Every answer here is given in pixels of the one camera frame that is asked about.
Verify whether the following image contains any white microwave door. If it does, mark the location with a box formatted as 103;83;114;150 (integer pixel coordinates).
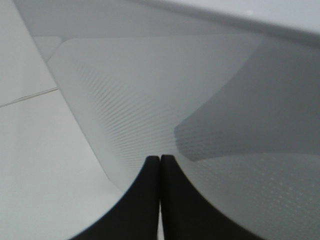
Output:
15;0;320;240

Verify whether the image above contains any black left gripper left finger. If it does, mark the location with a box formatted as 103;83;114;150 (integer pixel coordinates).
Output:
74;156;160;240

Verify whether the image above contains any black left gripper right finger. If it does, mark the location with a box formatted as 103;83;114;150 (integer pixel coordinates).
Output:
160;154;261;240

